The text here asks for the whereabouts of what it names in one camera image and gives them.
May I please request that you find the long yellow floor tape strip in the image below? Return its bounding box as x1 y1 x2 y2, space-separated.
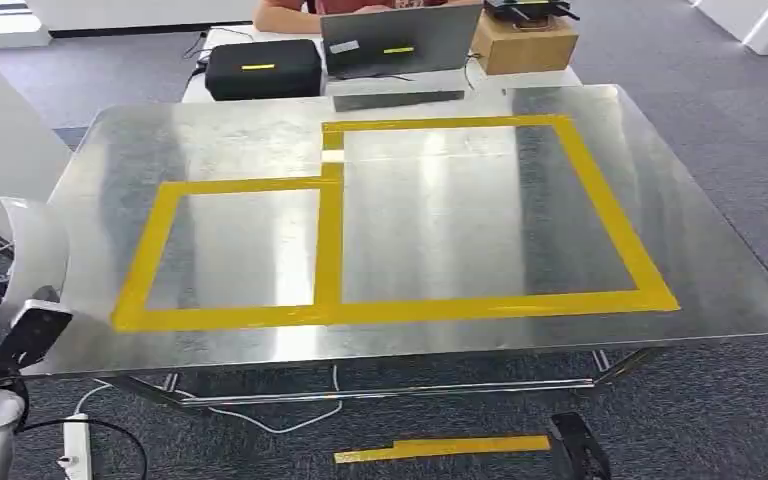
333 434 552 466

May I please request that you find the yellow tape outline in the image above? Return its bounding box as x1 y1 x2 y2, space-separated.
110 113 682 335

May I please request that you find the thin black desk cable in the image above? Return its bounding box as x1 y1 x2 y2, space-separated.
181 27 213 81

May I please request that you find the white curved plastic cover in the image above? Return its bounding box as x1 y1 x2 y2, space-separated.
0 195 72 314

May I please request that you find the steel bench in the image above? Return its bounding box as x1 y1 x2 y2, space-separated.
21 83 768 411

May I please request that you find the white power strip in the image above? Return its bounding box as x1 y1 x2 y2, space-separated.
61 413 94 480

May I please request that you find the black device with antennas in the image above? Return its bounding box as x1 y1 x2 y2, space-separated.
482 0 582 28

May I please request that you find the black case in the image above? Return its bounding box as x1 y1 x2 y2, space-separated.
204 38 325 103

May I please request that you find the cardboard box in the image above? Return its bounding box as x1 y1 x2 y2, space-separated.
469 11 581 77

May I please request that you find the white cable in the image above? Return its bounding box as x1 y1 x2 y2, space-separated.
73 364 346 437

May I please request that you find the grey laptop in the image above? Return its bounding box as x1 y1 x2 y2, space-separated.
319 4 484 81

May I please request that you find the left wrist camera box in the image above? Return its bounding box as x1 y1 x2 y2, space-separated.
0 298 75 376

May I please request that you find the large white panel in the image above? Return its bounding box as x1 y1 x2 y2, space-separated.
0 38 74 241

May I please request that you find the person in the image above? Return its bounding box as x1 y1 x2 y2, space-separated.
252 0 486 36

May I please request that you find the robot's black right foot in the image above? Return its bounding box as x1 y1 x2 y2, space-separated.
548 411 612 480

